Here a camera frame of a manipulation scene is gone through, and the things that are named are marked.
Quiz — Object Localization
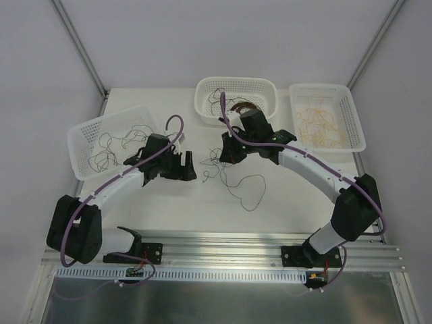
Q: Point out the yellow and black cables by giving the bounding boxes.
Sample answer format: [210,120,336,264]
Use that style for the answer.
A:
[199,146,267,213]

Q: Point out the dark brown thin cable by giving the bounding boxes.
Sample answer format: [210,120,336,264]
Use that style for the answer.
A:
[206,87,234,117]

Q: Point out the black thin cable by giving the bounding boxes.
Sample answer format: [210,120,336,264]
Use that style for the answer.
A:
[88,132,121,173]

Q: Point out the yellow thin cable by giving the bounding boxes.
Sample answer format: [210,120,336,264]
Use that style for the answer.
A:
[303,92,347,149]
[295,97,325,146]
[300,94,348,149]
[295,90,347,149]

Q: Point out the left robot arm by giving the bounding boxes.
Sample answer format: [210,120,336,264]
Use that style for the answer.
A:
[46,134,196,267]

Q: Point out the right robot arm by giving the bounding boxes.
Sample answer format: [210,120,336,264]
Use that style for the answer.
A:
[220,109,383,269]

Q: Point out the white perforated basket middle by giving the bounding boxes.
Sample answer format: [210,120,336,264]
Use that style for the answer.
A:
[194,77,279,126]

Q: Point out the white perforated basket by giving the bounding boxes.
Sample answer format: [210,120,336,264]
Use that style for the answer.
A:
[289,83,367,153]
[194,77,279,126]
[67,105,163,181]

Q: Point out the white perforated basket left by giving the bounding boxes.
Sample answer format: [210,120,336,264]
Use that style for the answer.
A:
[67,105,163,181]

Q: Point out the white perforated basket right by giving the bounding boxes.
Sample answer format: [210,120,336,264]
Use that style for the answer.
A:
[289,83,367,153]

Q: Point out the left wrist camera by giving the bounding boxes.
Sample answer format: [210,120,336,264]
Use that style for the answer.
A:
[165,132,186,154]

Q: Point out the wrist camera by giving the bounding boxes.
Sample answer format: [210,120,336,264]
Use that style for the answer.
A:
[165,132,186,154]
[225,111,242,127]

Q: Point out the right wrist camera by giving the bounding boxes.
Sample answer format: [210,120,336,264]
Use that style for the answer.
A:
[225,111,242,127]

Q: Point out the brown coiled cable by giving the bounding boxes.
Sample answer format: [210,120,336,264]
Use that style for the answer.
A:
[229,101,263,119]

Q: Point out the aluminium mounting rail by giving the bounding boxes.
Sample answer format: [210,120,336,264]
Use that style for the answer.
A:
[40,231,402,271]

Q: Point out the white slotted cable duct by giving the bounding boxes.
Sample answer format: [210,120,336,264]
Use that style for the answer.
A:
[55,266,306,284]

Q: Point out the aluminium frame post left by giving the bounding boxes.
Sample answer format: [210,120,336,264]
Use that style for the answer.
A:
[50,0,108,98]

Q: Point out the aluminium frame post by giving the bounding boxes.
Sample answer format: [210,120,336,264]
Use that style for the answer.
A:
[346,0,408,90]
[50,0,108,98]

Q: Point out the aluminium frame post right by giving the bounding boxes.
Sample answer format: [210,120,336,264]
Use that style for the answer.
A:
[346,0,408,90]

